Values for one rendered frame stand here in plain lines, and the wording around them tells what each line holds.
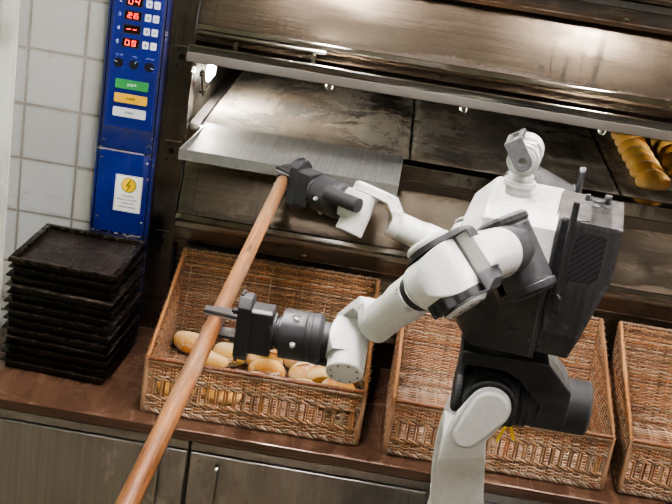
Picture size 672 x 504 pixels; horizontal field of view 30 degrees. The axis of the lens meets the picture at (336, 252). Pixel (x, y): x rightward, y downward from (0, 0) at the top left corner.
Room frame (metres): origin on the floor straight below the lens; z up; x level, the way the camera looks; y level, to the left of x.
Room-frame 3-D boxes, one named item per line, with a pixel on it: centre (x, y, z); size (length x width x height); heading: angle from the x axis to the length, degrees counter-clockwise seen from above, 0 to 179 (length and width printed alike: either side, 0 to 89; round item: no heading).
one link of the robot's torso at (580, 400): (2.36, -0.43, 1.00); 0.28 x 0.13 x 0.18; 88
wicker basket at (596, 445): (2.98, -0.47, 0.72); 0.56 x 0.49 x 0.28; 89
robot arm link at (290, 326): (2.01, 0.09, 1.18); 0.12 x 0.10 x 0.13; 88
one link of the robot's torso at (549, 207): (2.36, -0.39, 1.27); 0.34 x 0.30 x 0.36; 170
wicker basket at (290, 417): (3.00, 0.14, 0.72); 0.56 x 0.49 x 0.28; 90
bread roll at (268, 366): (3.01, 0.13, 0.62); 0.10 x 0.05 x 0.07; 93
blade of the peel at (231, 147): (3.15, 0.14, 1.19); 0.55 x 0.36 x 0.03; 88
